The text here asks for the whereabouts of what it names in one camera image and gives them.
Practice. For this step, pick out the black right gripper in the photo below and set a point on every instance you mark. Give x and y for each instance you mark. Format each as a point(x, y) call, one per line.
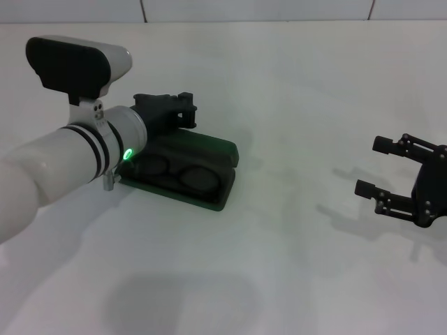
point(433, 188)

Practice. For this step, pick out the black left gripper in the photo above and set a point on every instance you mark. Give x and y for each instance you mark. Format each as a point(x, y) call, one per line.
point(157, 111)

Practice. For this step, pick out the green glasses case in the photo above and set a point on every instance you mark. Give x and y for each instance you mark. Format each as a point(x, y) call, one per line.
point(209, 143)

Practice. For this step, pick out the black glasses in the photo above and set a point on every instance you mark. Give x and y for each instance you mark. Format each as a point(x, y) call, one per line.
point(199, 179)

